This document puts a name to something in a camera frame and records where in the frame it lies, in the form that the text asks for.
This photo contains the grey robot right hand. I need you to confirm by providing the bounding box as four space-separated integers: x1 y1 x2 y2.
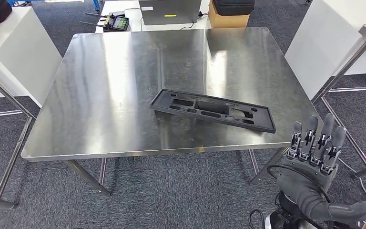
276 114 366 226

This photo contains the stainless steel workbench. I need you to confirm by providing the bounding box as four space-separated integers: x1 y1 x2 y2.
21 27 323 197

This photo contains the white panel steel table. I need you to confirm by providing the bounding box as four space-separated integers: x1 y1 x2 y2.
285 0 366 178

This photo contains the cardboard box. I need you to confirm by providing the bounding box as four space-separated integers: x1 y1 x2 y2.
208 0 251 29

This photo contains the black carrying case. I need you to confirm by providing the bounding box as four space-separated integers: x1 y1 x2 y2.
213 0 255 16

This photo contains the grey metal case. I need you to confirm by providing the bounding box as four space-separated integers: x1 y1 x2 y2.
139 0 202 26

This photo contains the black remote controller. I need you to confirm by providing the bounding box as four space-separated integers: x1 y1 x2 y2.
79 12 131 32

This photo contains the white partition panel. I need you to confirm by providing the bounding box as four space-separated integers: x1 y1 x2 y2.
0 7 63 108

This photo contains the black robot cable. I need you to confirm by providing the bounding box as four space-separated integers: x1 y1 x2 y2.
249 209 266 229
266 164 333 229

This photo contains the black desk cable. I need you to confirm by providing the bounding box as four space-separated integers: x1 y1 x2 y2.
180 11 210 31

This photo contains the blue metal frame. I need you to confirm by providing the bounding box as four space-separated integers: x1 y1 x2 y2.
7 0 102 14

